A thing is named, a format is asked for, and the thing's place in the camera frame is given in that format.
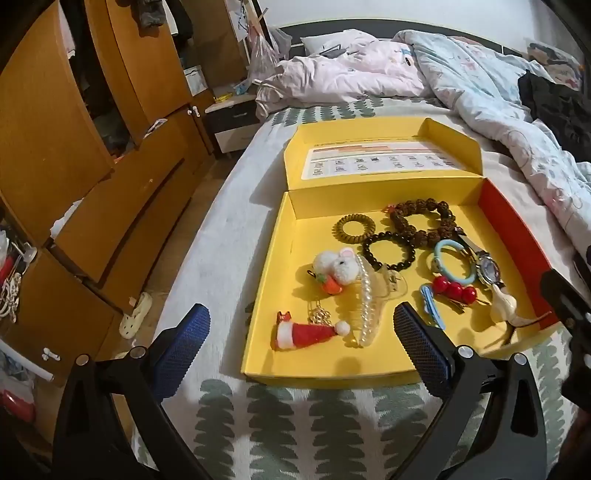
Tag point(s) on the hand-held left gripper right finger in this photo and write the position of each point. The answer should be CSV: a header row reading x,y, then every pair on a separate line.
x,y
420,344

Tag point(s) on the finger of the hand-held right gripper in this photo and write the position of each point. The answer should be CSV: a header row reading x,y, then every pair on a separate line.
x,y
565,304

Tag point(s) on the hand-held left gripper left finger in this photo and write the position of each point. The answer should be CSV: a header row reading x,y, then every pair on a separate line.
x,y
180,350

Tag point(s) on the blue hair clip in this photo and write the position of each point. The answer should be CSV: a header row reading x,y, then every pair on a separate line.
x,y
431,307

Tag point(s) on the white horn pendant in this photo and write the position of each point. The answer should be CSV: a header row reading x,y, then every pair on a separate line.
x,y
501,307

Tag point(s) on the red cherry hair clip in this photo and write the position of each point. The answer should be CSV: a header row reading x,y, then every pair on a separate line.
x,y
455,288

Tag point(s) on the pearl hair claw clip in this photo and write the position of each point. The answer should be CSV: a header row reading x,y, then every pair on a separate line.
x,y
368,300

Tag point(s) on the silver wristwatch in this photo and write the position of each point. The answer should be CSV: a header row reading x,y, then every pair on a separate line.
x,y
488,270

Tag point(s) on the gold brooch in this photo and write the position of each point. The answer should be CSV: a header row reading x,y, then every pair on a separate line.
x,y
319,316

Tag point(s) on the white plush mouse hair clip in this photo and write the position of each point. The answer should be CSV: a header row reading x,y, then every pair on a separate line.
x,y
337,267

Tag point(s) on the red santa hat hair clip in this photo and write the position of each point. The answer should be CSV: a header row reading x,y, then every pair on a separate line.
x,y
304,334

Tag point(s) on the yellow cardboard box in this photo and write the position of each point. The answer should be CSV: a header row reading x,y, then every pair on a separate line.
x,y
295,258

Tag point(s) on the white perforated slipper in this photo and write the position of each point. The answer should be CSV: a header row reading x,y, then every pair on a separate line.
x,y
136,316

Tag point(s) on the light blue bangle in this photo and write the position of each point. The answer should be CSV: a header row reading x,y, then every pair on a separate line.
x,y
438,247

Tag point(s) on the black clothing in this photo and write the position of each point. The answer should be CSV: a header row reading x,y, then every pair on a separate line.
x,y
558,110

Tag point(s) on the light blue printed quilt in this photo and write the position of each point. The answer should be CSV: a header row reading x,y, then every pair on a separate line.
x,y
480,87

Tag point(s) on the dark nightstand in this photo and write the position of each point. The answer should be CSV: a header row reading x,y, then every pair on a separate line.
x,y
231,117

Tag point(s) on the wooden wardrobe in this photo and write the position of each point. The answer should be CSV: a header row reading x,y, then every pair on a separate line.
x,y
46,138

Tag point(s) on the pink blanket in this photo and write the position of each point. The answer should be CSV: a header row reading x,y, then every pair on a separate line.
x,y
341,74

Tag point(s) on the clear plastic bag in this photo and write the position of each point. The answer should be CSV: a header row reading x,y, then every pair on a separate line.
x,y
265,57

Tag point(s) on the white pillow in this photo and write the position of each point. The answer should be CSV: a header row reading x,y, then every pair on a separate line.
x,y
316,44

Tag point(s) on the dark bed headboard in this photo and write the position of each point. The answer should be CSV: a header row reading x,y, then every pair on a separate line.
x,y
295,34

